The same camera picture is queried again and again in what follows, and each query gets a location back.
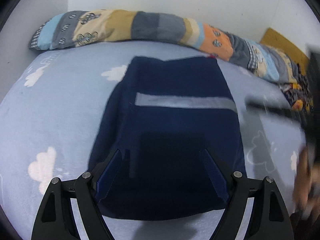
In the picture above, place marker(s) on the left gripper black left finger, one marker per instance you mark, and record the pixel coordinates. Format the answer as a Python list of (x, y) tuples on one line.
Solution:
[(94, 192)]

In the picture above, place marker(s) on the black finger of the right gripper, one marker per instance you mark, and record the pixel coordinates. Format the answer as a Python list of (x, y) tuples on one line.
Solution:
[(299, 116)]

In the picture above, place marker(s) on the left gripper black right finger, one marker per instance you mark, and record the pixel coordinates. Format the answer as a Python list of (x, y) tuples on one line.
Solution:
[(253, 206)]

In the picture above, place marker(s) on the navy blue work jacket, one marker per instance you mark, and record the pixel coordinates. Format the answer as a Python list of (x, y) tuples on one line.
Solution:
[(168, 124)]

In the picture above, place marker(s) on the person's hand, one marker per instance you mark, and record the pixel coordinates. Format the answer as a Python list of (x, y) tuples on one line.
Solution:
[(306, 177)]

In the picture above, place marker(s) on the dark patterned crumpled cloth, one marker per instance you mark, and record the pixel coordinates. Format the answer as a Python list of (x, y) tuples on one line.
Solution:
[(298, 94)]

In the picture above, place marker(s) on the wooden headboard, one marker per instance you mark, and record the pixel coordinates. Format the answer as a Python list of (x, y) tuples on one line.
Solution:
[(274, 39)]

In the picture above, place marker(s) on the patchwork rolled quilt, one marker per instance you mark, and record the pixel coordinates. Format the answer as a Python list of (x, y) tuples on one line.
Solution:
[(78, 28)]

